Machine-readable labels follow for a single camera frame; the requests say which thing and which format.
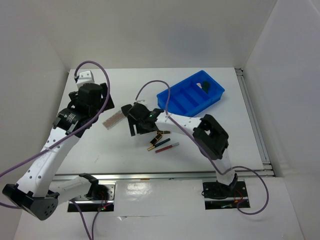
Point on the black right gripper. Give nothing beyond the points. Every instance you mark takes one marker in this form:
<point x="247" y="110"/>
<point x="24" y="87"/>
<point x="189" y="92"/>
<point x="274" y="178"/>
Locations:
<point x="132" y="121"/>

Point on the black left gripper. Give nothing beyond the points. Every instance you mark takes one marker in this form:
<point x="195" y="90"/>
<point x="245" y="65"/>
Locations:
<point x="104" y="91"/>

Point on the dark green labelled round puff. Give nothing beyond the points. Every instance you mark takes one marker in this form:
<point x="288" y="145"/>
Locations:
<point x="205" y="85"/>

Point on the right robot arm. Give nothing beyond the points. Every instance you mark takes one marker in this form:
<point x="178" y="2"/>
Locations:
<point x="207" y="134"/>

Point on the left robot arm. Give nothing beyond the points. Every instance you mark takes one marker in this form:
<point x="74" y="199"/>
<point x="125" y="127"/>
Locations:
<point x="34" y="192"/>

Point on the black square compact case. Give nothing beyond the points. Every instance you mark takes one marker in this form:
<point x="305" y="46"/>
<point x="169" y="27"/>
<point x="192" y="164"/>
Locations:
<point x="125" y="109"/>

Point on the black gold square lipstick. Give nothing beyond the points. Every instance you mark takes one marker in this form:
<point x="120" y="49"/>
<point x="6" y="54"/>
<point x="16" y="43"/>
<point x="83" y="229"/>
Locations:
<point x="163" y="132"/>

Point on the clear nude eyeshadow palette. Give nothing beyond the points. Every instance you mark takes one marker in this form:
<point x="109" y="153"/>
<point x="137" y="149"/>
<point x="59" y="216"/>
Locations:
<point x="113" y="120"/>

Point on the gold capped dark pencil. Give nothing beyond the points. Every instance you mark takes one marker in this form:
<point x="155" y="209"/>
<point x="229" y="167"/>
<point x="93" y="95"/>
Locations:
<point x="158" y="144"/>

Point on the red silver lip gloss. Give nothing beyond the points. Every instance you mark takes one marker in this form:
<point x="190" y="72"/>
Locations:
<point x="167" y="147"/>

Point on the blue divided plastic bin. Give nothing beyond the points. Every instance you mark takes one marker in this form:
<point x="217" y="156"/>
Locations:
<point x="187" y="99"/>

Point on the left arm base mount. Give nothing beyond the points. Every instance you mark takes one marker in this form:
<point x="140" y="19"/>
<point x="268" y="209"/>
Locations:
<point x="103" y="201"/>

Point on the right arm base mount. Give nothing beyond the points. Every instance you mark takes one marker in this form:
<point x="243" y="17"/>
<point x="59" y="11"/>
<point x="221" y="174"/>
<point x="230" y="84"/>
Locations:
<point x="217" y="198"/>

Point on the aluminium front rail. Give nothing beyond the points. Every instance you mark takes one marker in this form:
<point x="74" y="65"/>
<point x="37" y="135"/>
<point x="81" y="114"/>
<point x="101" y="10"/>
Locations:
<point x="166" y="175"/>

